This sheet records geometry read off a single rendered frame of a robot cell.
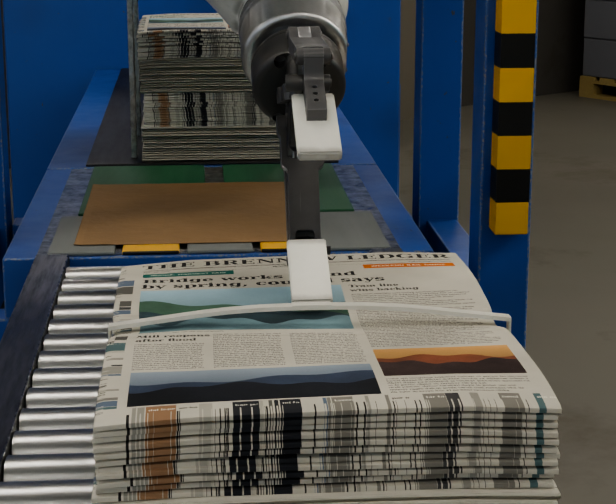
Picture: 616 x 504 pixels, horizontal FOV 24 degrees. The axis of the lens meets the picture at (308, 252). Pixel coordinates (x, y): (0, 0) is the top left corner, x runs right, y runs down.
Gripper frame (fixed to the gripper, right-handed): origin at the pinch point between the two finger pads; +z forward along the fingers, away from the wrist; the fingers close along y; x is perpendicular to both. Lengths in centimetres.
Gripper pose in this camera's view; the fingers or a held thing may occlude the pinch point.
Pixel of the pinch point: (314, 223)
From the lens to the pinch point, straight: 103.5
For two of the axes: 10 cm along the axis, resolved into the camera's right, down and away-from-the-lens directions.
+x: -10.0, 0.2, -0.8
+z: 0.7, 6.6, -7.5
